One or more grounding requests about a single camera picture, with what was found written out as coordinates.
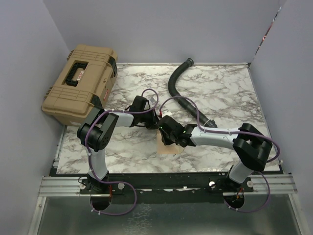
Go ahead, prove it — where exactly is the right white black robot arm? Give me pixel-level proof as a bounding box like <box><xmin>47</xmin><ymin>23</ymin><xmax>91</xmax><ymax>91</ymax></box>
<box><xmin>158</xmin><ymin>116</ymin><xmax>273</xmax><ymax>191</ymax></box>

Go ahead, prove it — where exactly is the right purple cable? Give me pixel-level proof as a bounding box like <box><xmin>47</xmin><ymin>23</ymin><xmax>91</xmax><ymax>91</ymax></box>
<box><xmin>159</xmin><ymin>96</ymin><xmax>282</xmax><ymax>214</ymax></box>

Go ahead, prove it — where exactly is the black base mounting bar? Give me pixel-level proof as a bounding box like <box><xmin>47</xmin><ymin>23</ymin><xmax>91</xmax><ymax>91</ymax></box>
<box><xmin>48</xmin><ymin>166</ymin><xmax>284</xmax><ymax>205</ymax></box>

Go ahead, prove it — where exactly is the tan paper envelope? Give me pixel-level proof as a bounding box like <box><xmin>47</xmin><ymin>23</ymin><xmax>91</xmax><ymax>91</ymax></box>
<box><xmin>156</xmin><ymin>131</ymin><xmax>184</xmax><ymax>154</ymax></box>

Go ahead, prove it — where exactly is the black corrugated hose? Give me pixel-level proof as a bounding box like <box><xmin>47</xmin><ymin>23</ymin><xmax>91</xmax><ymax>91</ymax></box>
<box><xmin>167</xmin><ymin>57</ymin><xmax>218</xmax><ymax>129</ymax></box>

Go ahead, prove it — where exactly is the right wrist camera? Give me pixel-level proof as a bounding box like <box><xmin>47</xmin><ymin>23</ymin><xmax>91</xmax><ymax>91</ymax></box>
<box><xmin>159</xmin><ymin>110</ymin><xmax>173</xmax><ymax>118</ymax></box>

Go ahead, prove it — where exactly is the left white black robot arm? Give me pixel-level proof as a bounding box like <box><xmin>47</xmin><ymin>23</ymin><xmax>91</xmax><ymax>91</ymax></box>
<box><xmin>77</xmin><ymin>96</ymin><xmax>159</xmax><ymax>193</ymax></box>

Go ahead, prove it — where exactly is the tan plastic tool case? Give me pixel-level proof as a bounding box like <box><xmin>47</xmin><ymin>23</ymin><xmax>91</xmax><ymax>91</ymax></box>
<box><xmin>42</xmin><ymin>44</ymin><xmax>118</xmax><ymax>126</ymax></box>

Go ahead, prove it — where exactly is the aluminium frame rail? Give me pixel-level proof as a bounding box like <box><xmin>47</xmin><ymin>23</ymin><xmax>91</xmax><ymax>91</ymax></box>
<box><xmin>39</xmin><ymin>175</ymin><xmax>84</xmax><ymax>197</ymax></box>

